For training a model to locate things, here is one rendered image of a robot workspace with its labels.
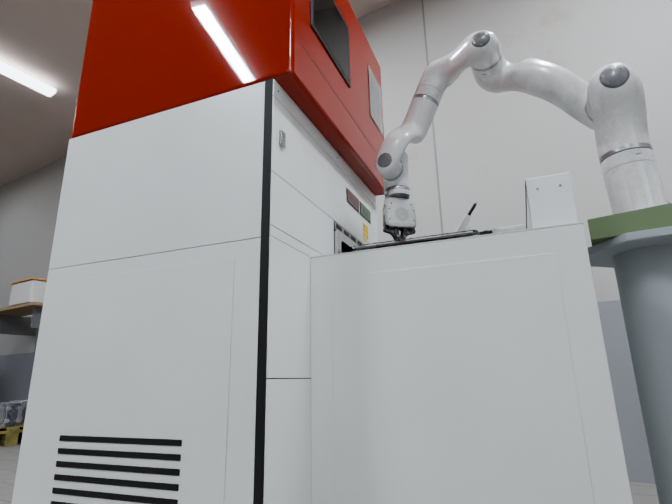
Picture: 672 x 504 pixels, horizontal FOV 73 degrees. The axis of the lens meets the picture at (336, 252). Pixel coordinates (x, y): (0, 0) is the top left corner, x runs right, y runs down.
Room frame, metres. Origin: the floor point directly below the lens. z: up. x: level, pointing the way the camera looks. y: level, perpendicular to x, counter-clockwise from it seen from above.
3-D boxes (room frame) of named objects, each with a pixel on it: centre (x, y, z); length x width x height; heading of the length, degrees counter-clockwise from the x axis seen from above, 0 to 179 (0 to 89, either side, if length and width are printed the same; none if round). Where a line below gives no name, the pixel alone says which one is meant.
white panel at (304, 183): (1.32, 0.00, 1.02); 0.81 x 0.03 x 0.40; 158
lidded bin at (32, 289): (4.93, 3.31, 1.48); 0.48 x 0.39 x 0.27; 59
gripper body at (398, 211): (1.37, -0.20, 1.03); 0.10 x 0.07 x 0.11; 106
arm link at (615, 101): (1.06, -0.75, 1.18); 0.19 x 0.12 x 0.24; 153
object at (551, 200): (1.21, -0.60, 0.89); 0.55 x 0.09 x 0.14; 158
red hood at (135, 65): (1.43, 0.29, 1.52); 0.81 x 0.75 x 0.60; 158
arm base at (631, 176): (1.08, -0.77, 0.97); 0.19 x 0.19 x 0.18
